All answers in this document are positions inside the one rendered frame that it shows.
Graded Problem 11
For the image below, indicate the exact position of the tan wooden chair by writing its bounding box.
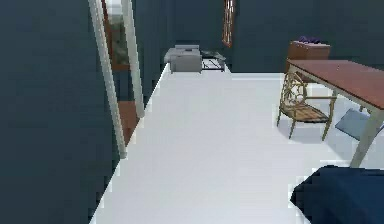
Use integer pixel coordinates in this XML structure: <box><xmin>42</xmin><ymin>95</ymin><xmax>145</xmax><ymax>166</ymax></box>
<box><xmin>276</xmin><ymin>71</ymin><xmax>338</xmax><ymax>142</ymax></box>

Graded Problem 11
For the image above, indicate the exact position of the brown wooden chest of drawers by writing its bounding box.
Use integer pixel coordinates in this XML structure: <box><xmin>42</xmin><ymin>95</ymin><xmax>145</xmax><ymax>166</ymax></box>
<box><xmin>284</xmin><ymin>40</ymin><xmax>332</xmax><ymax>74</ymax></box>

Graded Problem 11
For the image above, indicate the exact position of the purple object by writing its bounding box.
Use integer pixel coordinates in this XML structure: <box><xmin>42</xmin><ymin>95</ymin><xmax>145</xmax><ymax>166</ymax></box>
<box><xmin>297</xmin><ymin>35</ymin><xmax>322</xmax><ymax>45</ymax></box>

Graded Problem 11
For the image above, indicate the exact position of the brown top white leg table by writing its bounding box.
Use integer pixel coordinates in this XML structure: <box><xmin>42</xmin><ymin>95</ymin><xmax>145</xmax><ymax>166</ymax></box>
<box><xmin>286</xmin><ymin>58</ymin><xmax>384</xmax><ymax>169</ymax></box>

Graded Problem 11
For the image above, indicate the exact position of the pale blue floor cushion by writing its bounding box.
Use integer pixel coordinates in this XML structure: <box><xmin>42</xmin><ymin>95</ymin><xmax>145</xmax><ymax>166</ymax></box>
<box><xmin>334</xmin><ymin>107</ymin><xmax>384</xmax><ymax>142</ymax></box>

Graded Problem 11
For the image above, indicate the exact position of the glass top black frame table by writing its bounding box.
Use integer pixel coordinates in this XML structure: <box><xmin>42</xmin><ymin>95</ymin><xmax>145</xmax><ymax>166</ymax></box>
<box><xmin>200</xmin><ymin>50</ymin><xmax>227</xmax><ymax>73</ymax></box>

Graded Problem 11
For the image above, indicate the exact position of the white door frame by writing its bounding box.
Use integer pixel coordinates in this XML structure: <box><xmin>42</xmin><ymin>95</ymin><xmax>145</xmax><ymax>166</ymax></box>
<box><xmin>87</xmin><ymin>0</ymin><xmax>146</xmax><ymax>160</ymax></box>

